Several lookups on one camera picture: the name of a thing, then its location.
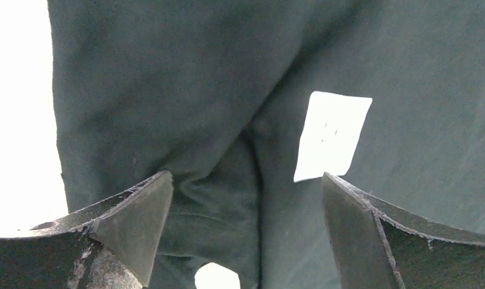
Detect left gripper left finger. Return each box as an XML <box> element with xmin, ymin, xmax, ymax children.
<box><xmin>0</xmin><ymin>171</ymin><xmax>173</xmax><ymax>288</ymax></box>

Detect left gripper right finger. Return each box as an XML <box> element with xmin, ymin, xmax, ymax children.
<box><xmin>322</xmin><ymin>173</ymin><xmax>485</xmax><ymax>288</ymax></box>

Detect black t shirt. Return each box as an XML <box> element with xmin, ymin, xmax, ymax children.
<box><xmin>48</xmin><ymin>1</ymin><xmax>485</xmax><ymax>288</ymax></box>

